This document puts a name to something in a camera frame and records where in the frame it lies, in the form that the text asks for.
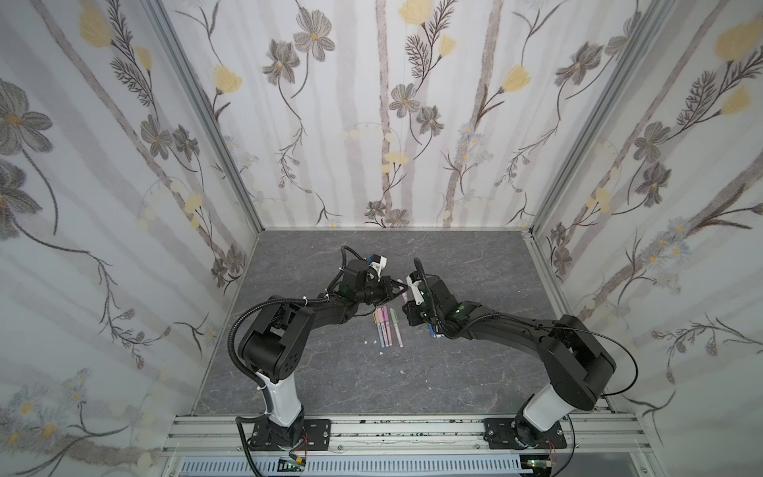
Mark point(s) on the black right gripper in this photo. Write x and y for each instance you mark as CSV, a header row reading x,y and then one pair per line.
x,y
425,304

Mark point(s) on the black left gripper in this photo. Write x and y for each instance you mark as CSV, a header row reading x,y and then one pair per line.
x,y
385,284

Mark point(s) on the purple pastel pen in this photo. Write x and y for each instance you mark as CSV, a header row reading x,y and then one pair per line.
x,y
386,328

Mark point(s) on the green pastel pen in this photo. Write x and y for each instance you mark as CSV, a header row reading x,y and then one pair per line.
x,y
395,320

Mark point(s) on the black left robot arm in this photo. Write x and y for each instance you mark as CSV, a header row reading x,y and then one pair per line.
x,y
267,341

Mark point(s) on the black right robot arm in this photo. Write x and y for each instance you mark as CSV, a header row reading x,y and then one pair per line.
x,y
579,368

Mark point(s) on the pink pastel pen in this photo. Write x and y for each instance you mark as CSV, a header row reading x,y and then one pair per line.
x,y
384,330

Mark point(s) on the yellow pastel pen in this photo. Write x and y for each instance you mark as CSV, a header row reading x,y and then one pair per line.
x,y
379,327

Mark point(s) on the small circuit board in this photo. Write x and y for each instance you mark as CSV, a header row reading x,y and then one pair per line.
x,y
291,464

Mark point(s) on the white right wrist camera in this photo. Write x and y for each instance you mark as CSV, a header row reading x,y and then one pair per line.
x,y
413,283

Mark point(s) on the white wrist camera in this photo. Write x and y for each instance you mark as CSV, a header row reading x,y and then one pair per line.
x,y
413,283
376,265

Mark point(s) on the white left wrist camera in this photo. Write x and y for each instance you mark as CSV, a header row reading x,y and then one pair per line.
x,y
376,265

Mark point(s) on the white cable duct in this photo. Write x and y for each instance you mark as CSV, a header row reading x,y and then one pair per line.
x,y
402,465

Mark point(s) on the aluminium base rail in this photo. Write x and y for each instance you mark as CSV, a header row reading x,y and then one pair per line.
x,y
591,444

